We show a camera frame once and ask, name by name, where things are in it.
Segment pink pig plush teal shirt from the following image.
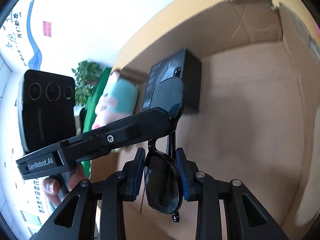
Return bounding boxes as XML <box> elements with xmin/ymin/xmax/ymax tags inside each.
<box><xmin>92</xmin><ymin>70</ymin><xmax>138</xmax><ymax>129</ymax></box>

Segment black sunglasses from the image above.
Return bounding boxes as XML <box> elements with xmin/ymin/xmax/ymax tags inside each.
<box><xmin>144</xmin><ymin>65</ymin><xmax>186</xmax><ymax>223</ymax></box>

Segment black UGREEN charger box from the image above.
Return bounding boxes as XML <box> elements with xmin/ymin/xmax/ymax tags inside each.
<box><xmin>142</xmin><ymin>48</ymin><xmax>202</xmax><ymax>118</ymax></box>

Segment person left hand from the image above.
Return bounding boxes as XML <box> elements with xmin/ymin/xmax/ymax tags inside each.
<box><xmin>42</xmin><ymin>163</ymin><xmax>88</xmax><ymax>206</ymax></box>

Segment green cloth covered table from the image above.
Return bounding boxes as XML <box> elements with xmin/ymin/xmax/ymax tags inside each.
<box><xmin>80</xmin><ymin>67</ymin><xmax>113</xmax><ymax>178</ymax></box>

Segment green potted plant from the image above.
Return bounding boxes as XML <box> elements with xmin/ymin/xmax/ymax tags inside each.
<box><xmin>72</xmin><ymin>60</ymin><xmax>103</xmax><ymax>106</ymax></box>

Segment brown cardboard box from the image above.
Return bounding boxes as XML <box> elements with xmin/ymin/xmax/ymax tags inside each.
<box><xmin>88</xmin><ymin>0</ymin><xmax>320</xmax><ymax>240</ymax></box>

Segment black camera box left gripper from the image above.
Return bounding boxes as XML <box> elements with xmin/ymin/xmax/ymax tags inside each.
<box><xmin>17</xmin><ymin>69</ymin><xmax>76</xmax><ymax>154</ymax></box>

